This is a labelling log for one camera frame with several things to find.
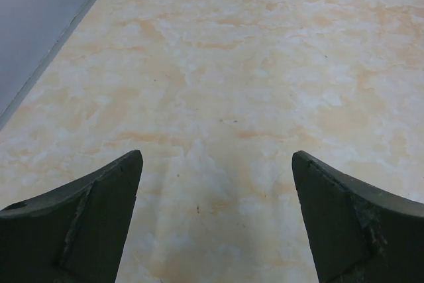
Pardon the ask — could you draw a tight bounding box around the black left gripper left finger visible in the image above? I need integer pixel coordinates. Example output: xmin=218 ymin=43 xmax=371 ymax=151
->
xmin=1 ymin=150 xmax=143 ymax=282

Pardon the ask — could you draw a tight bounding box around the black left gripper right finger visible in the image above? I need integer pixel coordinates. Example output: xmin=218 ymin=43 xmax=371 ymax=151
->
xmin=291 ymin=151 xmax=423 ymax=282

